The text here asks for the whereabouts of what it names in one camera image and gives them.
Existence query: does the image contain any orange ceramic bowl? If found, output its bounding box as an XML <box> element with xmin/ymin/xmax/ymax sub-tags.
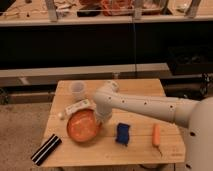
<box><xmin>66</xmin><ymin>109</ymin><xmax>101</xmax><ymax>143</ymax></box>

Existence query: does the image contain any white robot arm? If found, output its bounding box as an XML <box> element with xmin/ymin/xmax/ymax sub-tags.
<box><xmin>93</xmin><ymin>81</ymin><xmax>213</xmax><ymax>171</ymax></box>

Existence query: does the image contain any blue sponge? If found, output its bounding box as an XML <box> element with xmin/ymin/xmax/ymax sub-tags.
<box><xmin>115</xmin><ymin>123</ymin><xmax>130</xmax><ymax>146</ymax></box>

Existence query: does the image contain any clear plastic cup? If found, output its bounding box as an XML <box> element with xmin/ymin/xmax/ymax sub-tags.
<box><xmin>69</xmin><ymin>81</ymin><xmax>86</xmax><ymax>101</ymax></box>

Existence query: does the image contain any wooden folding table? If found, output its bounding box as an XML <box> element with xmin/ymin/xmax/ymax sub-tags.
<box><xmin>43</xmin><ymin>80</ymin><xmax>185</xmax><ymax>167</ymax></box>

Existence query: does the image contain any orange carrot toy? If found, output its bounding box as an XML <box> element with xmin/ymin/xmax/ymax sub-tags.
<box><xmin>152</xmin><ymin>124</ymin><xmax>163</xmax><ymax>156</ymax></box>

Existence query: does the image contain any black bin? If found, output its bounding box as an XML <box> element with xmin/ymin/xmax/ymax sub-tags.
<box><xmin>167</xmin><ymin>45</ymin><xmax>213</xmax><ymax>75</ymax></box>

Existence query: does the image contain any wooden shelf with clutter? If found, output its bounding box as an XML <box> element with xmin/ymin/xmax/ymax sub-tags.
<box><xmin>0</xmin><ymin>0</ymin><xmax>213</xmax><ymax>27</ymax></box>

